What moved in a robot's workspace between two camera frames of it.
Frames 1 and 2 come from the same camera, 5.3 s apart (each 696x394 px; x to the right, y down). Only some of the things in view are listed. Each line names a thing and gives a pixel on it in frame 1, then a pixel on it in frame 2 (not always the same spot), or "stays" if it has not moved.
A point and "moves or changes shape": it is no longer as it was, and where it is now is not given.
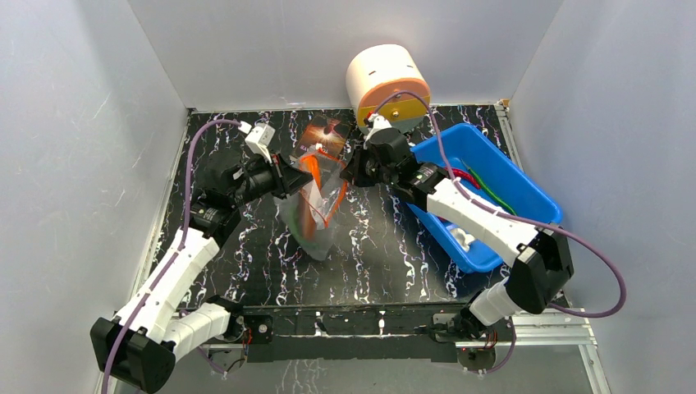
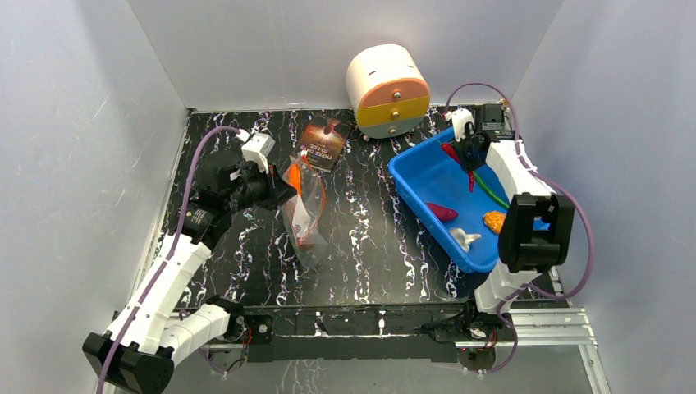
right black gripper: (355, 167) → (469, 152)
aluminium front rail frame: (552, 328) stays
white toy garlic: (462, 239) stays
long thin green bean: (486, 190) stays
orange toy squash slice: (304, 199) moves or changes shape
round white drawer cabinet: (389, 81) stays
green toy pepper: (296, 220) → (304, 254)
